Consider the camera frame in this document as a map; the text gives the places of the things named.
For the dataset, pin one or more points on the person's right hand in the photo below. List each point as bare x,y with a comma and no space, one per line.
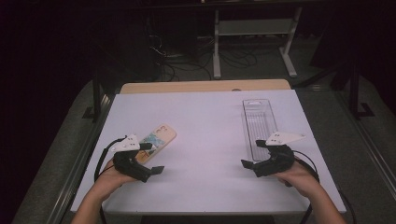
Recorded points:
300,180

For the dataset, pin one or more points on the grey aluminium rail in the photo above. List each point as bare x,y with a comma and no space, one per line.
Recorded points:
373,155
67,193

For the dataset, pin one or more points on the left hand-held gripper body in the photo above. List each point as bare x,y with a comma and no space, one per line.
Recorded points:
127,161

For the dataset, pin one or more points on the black metal stand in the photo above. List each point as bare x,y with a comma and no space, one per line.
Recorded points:
97,96
354,90

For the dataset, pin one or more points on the white metal shelf stand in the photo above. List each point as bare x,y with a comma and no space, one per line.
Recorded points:
255,27

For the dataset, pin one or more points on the clear plastic packaging box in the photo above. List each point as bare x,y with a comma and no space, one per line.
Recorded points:
258,118

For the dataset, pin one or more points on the beige wooden table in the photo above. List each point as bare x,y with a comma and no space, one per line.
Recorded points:
202,85

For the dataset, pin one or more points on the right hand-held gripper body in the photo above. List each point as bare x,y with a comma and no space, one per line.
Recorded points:
280,158

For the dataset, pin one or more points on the person's left hand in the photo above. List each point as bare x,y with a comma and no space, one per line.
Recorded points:
109,180

